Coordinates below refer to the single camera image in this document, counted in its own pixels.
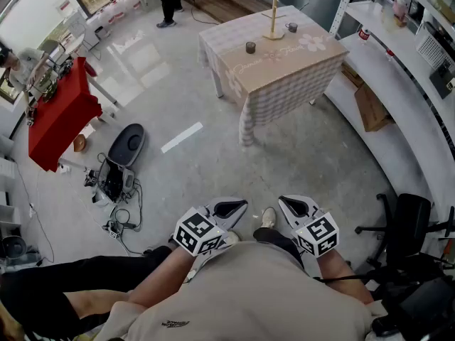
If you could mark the person's white shoe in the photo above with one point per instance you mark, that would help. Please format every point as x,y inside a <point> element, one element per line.
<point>232,238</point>
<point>269,217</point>

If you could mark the red can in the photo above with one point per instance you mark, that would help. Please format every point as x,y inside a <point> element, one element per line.
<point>364,34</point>

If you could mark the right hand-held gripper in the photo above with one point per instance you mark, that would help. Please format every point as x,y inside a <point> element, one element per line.
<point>318,234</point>

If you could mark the black camera rig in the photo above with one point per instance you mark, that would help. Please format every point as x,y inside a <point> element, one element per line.
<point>419,304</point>

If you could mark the wooden mug tree stand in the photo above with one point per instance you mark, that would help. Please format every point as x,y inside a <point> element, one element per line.
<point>273,36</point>

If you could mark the wooden floor platform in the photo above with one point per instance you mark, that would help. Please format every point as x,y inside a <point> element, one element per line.
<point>220,2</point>

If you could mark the black office chair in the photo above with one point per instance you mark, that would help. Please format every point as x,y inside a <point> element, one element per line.
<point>409,219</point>

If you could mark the red tablecloth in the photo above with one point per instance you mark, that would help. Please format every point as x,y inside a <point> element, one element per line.
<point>60,119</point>

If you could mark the person's left white shoe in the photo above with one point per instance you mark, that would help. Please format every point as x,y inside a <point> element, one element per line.
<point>232,238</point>

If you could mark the flat brown cardboard box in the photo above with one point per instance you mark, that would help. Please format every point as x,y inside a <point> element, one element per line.
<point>352,75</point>

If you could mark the white curved shelf unit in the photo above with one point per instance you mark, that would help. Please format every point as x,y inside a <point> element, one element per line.
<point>409,126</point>

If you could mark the black box device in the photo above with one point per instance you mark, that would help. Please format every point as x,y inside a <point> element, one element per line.
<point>442,80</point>

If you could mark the open grey equipment case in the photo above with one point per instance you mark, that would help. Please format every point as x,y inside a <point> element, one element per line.
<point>113,181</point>

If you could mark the golden metal dishes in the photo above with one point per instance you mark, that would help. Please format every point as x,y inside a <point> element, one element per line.
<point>48,84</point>

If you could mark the person's left forearm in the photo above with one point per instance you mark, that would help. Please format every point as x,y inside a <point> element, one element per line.
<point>160,275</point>

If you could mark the person's right white shoe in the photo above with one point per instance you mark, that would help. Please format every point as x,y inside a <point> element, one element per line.
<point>269,217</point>

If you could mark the person's right forearm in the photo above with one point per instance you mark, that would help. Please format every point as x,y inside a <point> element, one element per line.
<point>341,275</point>

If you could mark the white perforated metal rack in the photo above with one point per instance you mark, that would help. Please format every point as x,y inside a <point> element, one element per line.
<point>343,2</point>

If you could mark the checked beige tablecloth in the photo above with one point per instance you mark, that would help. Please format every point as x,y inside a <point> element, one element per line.
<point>284,73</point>

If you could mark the wooden bowl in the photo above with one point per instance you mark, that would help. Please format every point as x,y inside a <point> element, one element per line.
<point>79,143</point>

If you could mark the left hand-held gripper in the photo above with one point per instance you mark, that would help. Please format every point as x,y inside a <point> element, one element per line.
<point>199,231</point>

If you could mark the white perforated metal box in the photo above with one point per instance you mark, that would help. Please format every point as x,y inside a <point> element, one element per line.
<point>432,44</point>

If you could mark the person's black trousers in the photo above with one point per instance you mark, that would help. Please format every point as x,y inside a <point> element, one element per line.
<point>275,238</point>

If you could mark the person's beige shirt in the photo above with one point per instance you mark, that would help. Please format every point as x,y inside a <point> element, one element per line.
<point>249,290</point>

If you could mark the white storage shelf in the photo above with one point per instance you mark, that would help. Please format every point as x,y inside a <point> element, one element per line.
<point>9,176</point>

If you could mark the grey round bin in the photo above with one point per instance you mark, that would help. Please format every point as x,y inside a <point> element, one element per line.
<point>13,248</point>

